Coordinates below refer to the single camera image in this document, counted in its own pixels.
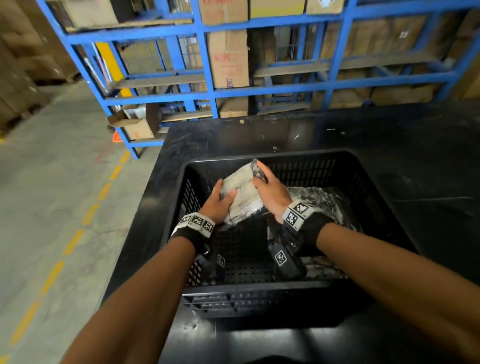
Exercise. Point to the orange cone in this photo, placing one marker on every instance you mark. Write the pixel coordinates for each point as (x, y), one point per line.
(117, 138)

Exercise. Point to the black plastic crate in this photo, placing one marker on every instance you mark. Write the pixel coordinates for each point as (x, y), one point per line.
(243, 258)

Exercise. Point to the plastic wrapped carton pallet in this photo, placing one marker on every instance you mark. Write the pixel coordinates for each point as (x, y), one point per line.
(375, 37)

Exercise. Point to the person's left hand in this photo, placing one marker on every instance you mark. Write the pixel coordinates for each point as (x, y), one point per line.
(217, 204)

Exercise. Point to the labelled packet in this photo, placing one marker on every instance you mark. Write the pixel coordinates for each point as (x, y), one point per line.
(242, 191)

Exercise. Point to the yellow post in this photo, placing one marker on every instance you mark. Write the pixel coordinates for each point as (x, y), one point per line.
(108, 60)

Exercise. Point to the tall red printed cardboard box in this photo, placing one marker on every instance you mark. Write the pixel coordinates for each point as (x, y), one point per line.
(228, 60)

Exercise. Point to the blue metal shelf rack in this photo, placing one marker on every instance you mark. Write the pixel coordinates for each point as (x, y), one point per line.
(150, 34)

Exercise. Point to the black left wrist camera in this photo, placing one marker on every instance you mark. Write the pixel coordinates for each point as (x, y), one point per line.
(220, 261)

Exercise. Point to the person's right hand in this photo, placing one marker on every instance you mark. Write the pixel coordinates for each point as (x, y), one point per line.
(273, 195)

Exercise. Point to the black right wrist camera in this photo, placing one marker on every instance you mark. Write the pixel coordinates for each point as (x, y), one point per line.
(281, 258)

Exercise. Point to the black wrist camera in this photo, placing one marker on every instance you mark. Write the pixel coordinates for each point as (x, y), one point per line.
(281, 258)
(220, 261)

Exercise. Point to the large open cardboard box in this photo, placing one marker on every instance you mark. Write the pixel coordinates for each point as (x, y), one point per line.
(90, 13)

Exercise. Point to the person's right forearm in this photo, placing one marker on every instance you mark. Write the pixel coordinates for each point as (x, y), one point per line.
(393, 281)

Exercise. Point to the yellow striped cardboard box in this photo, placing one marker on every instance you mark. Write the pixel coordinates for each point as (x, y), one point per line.
(277, 7)

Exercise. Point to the diamond label cardboard box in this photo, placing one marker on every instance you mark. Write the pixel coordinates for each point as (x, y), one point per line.
(324, 5)

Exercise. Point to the red lettered cardboard box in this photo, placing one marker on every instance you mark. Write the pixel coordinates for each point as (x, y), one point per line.
(223, 11)

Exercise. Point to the person's left forearm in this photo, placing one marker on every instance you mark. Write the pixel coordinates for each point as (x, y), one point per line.
(142, 307)

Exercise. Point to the small plain cardboard box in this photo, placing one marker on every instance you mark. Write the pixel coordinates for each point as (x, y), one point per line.
(234, 108)

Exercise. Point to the stack of brown cartons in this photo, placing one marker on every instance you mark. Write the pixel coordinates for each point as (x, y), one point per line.
(468, 82)
(22, 75)

